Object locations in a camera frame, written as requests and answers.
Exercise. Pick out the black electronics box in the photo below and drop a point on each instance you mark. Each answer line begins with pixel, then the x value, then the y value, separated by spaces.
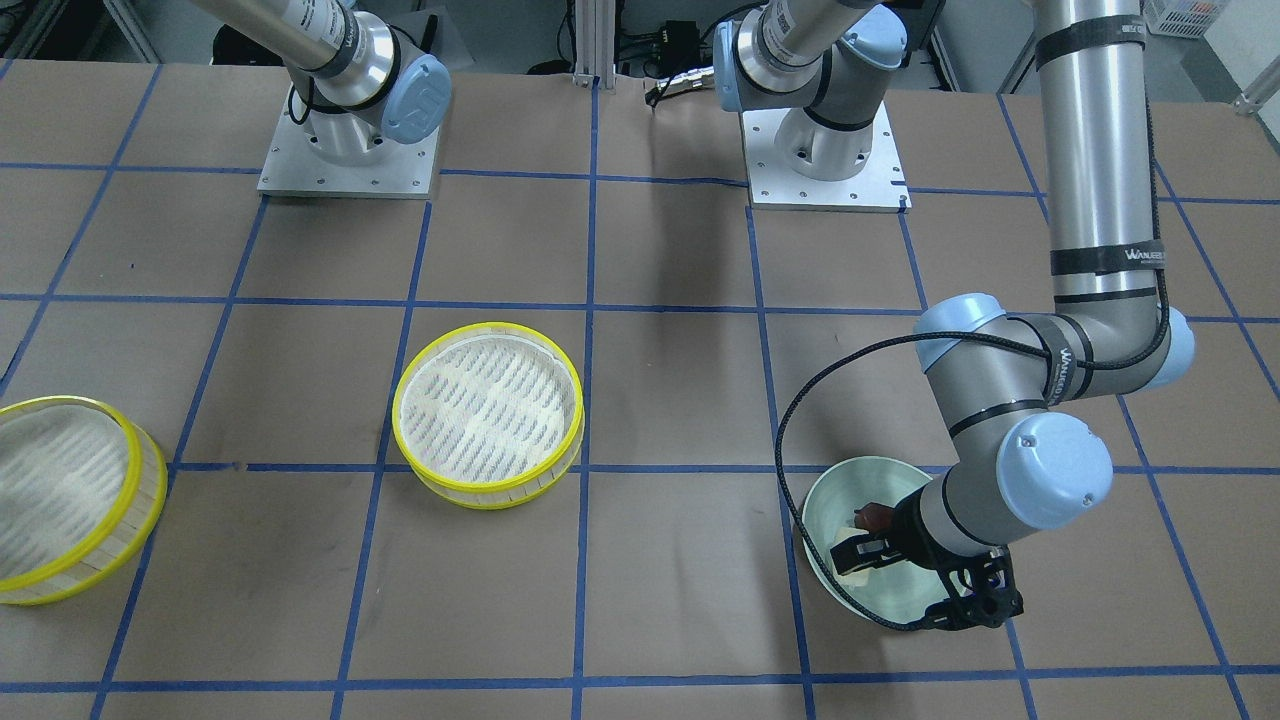
pixel 677 40

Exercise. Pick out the white steamed bun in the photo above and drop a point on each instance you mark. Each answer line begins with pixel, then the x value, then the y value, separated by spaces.
pixel 856 579

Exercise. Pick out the light green plate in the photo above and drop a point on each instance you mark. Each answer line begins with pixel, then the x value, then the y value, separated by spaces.
pixel 900 593

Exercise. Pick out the yellow steamer basket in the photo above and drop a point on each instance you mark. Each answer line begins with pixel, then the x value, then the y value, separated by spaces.
pixel 82 487
pixel 490 415

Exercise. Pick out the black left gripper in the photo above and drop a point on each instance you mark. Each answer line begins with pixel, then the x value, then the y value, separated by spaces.
pixel 909 533

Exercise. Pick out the dark brown bun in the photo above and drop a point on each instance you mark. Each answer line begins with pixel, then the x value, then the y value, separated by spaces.
pixel 880 518

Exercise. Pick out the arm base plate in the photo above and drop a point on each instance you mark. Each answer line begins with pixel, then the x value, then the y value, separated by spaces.
pixel 794 164
pixel 350 170

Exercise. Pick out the aluminium frame post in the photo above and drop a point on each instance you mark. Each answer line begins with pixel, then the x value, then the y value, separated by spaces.
pixel 595 42

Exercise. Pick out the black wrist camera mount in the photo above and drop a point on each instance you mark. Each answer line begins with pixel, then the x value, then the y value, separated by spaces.
pixel 979 591

